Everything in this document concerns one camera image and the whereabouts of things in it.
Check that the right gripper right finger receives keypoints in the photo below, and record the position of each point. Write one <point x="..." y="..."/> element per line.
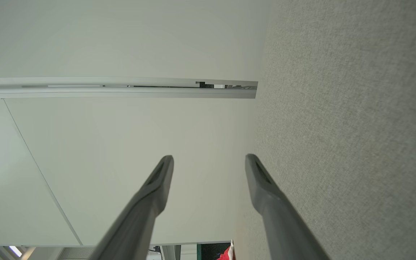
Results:
<point x="276" y="216"/>

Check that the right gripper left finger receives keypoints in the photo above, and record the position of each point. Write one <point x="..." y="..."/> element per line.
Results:
<point x="146" y="209"/>

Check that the red white t-shirt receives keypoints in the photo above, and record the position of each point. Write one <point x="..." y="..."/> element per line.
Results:
<point x="228" y="256"/>

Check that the dark green panel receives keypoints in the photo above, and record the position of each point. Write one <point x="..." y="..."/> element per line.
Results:
<point x="208" y="251"/>

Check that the bright ceiling light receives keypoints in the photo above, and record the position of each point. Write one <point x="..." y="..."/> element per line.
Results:
<point x="15" y="251"/>

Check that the grey aluminium wall post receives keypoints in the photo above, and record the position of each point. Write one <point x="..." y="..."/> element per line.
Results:
<point x="121" y="92"/>

